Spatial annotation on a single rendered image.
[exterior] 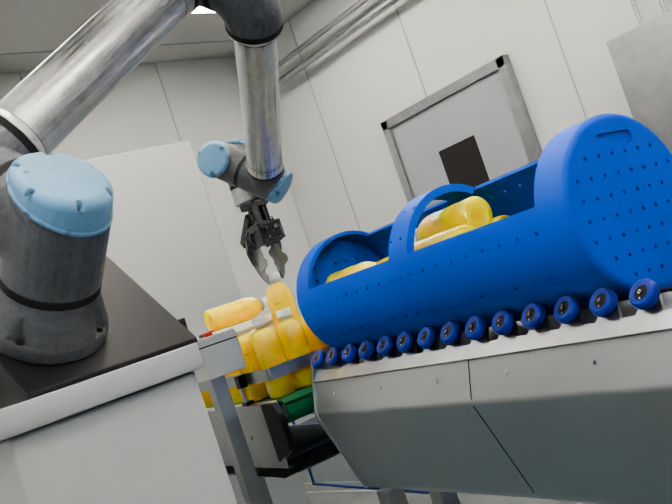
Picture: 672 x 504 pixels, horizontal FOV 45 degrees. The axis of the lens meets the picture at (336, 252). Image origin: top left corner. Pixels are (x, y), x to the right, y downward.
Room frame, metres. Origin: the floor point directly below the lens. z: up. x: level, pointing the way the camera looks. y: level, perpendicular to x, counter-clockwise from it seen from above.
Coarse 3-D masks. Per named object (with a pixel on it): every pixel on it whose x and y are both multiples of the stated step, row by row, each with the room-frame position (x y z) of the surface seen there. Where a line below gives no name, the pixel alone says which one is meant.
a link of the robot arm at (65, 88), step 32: (128, 0) 1.40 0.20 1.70; (160, 0) 1.42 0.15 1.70; (192, 0) 1.48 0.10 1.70; (96, 32) 1.35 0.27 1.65; (128, 32) 1.38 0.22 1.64; (160, 32) 1.44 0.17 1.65; (64, 64) 1.31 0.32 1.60; (96, 64) 1.33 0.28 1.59; (128, 64) 1.39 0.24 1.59; (32, 96) 1.27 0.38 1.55; (64, 96) 1.29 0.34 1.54; (96, 96) 1.35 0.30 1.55; (0, 128) 1.21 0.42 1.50; (32, 128) 1.25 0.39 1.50; (64, 128) 1.31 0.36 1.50; (0, 160) 1.17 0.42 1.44
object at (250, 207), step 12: (252, 204) 2.10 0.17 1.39; (264, 204) 2.11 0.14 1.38; (252, 216) 2.13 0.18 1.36; (264, 216) 2.10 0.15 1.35; (252, 228) 2.10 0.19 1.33; (264, 228) 2.09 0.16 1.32; (276, 228) 2.11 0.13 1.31; (252, 240) 2.13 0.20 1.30; (264, 240) 2.09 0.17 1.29; (276, 240) 2.12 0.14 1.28
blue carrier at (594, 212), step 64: (576, 128) 1.22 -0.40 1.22; (640, 128) 1.28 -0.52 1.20; (448, 192) 1.59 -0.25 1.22; (512, 192) 1.59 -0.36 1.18; (576, 192) 1.18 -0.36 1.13; (640, 192) 1.25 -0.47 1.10; (320, 256) 1.95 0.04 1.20; (384, 256) 2.03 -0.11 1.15; (448, 256) 1.41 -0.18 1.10; (512, 256) 1.29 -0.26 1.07; (576, 256) 1.19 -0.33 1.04; (640, 256) 1.23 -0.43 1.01; (320, 320) 1.85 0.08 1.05; (384, 320) 1.67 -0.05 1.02; (448, 320) 1.54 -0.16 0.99
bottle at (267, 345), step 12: (264, 324) 2.03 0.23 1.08; (264, 336) 2.02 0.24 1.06; (276, 336) 2.03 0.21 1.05; (264, 348) 2.01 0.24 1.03; (276, 348) 2.02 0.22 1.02; (264, 360) 2.01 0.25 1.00; (276, 360) 2.01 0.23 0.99; (276, 384) 2.01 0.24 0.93; (288, 384) 2.02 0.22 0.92; (276, 396) 2.01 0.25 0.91
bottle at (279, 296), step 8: (272, 280) 2.14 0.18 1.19; (272, 288) 2.13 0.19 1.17; (280, 288) 2.13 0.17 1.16; (288, 288) 2.15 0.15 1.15; (272, 296) 2.13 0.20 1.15; (280, 296) 2.12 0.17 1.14; (288, 296) 2.13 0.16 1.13; (272, 304) 2.13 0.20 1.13; (280, 304) 2.12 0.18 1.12; (288, 304) 2.13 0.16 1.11; (272, 312) 2.14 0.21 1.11; (296, 312) 2.14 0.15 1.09
